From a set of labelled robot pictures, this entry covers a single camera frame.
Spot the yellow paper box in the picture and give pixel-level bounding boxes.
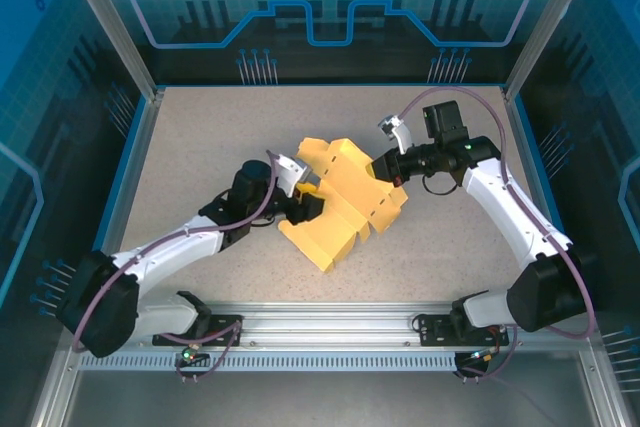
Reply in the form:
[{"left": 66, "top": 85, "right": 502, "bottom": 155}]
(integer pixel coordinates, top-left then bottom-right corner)
[{"left": 278, "top": 135, "right": 409, "bottom": 276}]

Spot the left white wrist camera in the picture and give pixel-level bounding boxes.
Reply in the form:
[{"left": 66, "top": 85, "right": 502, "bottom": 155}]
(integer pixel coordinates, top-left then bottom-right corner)
[{"left": 276, "top": 154, "right": 312, "bottom": 196}]

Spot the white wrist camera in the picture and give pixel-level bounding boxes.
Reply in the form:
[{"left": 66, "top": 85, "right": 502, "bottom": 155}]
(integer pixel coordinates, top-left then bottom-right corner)
[
  {"left": 378, "top": 114, "right": 414, "bottom": 156},
  {"left": 276, "top": 154, "right": 312, "bottom": 196}
]

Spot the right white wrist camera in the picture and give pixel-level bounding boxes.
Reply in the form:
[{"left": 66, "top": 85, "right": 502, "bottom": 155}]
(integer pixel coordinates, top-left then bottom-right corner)
[{"left": 378, "top": 114, "right": 414, "bottom": 156}]

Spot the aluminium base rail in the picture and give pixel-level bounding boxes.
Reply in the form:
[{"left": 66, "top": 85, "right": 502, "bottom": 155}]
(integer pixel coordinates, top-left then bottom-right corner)
[{"left": 139, "top": 300, "right": 599, "bottom": 351}]

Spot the short purple cable loop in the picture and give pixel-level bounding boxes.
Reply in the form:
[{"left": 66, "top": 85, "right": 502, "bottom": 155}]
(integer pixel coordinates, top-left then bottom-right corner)
[
  {"left": 454, "top": 316, "right": 519, "bottom": 384},
  {"left": 174, "top": 321, "right": 244, "bottom": 384}
]

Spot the aluminium frame post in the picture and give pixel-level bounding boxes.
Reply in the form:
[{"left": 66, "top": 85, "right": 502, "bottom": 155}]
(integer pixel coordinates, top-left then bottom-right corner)
[
  {"left": 502, "top": 0, "right": 609, "bottom": 103},
  {"left": 54, "top": 0, "right": 166, "bottom": 102}
]

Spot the slotted grey cable duct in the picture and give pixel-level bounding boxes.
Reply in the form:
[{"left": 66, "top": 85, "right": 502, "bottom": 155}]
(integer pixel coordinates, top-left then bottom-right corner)
[{"left": 79, "top": 352, "right": 459, "bottom": 373}]

